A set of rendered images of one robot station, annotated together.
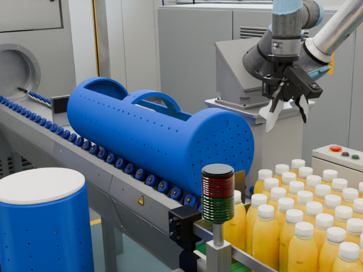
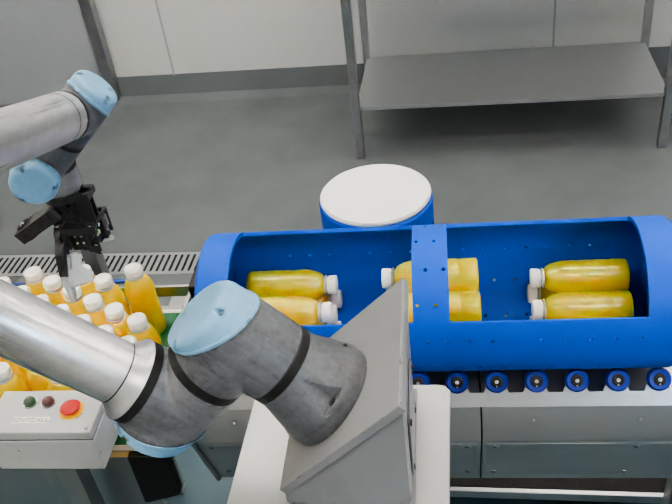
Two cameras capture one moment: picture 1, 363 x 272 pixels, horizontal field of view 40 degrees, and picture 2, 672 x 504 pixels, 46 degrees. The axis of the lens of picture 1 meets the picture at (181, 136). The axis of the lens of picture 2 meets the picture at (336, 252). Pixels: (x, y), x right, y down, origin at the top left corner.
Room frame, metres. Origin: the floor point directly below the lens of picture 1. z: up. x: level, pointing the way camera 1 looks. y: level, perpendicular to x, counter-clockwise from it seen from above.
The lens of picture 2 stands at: (2.53, -0.85, 2.11)
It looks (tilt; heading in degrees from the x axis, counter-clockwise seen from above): 36 degrees down; 134
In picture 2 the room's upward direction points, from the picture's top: 8 degrees counter-clockwise
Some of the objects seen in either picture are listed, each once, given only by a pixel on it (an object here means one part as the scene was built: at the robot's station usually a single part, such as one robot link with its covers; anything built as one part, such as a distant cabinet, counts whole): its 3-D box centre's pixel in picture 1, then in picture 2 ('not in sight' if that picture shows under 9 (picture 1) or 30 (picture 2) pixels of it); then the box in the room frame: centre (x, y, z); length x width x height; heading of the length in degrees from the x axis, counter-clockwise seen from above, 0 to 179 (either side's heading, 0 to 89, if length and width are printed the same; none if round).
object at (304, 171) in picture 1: (306, 171); not in sight; (1.36, -0.36, 1.07); 0.04 x 0.04 x 0.02
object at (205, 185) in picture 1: (217, 182); not in sight; (0.91, -0.07, 1.23); 0.06 x 0.06 x 0.04
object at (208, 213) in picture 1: (217, 204); not in sight; (0.91, -0.07, 1.18); 0.06 x 0.06 x 0.05
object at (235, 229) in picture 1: (233, 228); (143, 301); (1.20, -0.13, 0.98); 0.07 x 0.07 x 0.17
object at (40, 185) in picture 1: (39, 184); (375, 194); (1.43, 0.44, 1.03); 0.28 x 0.28 x 0.01
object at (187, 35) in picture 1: (257, 100); not in sight; (3.87, -0.61, 0.72); 2.15 x 0.54 x 1.45; 33
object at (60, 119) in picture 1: (62, 111); not in sight; (2.52, 0.61, 1.00); 0.10 x 0.04 x 0.15; 125
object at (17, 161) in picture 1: (21, 196); not in sight; (3.06, 1.07, 0.31); 0.06 x 0.06 x 0.63; 35
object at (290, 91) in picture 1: (282, 77); (76, 217); (1.34, -0.28, 1.36); 0.09 x 0.08 x 0.12; 35
